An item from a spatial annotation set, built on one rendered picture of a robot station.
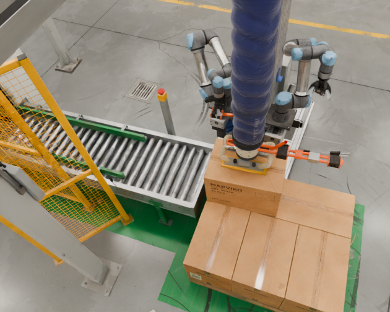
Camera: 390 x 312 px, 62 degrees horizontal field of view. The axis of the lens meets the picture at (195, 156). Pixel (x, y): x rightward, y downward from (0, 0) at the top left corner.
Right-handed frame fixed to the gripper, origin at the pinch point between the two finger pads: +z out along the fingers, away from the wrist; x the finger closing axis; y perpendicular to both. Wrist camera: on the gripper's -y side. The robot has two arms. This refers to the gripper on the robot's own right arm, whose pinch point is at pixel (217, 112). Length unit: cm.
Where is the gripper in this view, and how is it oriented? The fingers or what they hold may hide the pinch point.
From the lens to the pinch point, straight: 262.5
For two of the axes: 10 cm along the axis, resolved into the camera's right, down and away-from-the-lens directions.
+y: 9.5, 1.8, -2.5
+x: 2.9, -8.0, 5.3
